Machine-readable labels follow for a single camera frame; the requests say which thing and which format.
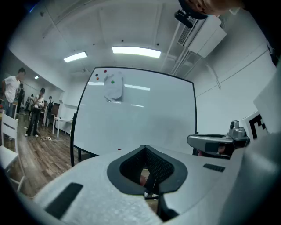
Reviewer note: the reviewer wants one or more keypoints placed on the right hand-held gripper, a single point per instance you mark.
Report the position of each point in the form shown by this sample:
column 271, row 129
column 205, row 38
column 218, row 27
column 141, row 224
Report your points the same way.
column 270, row 105

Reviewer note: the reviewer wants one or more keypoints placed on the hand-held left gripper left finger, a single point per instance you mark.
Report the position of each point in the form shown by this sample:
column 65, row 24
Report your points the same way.
column 98, row 197

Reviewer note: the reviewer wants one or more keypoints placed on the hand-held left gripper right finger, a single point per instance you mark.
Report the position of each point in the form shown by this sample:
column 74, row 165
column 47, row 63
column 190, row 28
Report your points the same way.
column 197, row 186

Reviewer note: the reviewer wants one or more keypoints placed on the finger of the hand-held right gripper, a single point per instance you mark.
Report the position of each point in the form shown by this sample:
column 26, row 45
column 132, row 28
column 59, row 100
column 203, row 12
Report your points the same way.
column 197, row 140

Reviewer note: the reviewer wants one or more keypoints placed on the person's right hand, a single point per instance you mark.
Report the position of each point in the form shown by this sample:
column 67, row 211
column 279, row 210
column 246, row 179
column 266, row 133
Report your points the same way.
column 221, row 149

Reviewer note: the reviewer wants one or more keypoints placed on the person's black t-shirt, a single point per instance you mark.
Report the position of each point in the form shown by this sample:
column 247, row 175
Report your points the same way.
column 270, row 22

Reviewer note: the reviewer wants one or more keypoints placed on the white table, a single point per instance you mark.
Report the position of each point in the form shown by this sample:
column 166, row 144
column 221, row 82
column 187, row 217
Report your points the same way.
column 62, row 119

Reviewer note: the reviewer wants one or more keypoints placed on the white air conditioner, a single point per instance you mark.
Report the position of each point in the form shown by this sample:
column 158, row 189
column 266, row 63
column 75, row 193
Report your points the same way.
column 206, row 37

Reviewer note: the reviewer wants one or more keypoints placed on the brown wooden cabinet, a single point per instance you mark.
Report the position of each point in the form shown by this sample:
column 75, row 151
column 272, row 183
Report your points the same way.
column 56, row 108

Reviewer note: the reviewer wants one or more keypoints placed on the long ceiling light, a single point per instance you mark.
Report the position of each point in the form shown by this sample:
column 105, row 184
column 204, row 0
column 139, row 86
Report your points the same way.
column 136, row 52

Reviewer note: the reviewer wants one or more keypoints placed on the person's face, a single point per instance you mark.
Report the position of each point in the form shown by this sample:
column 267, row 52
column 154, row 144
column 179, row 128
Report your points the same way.
column 210, row 5

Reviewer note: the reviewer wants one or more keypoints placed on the white chair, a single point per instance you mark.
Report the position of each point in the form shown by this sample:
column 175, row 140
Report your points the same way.
column 8, row 123

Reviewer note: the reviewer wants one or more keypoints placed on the right hand-held gripper camera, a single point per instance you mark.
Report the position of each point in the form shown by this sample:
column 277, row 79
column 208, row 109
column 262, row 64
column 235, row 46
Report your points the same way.
column 238, row 133

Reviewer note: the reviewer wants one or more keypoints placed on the black head camera mount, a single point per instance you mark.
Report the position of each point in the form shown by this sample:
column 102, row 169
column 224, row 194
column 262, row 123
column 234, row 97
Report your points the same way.
column 183, row 18

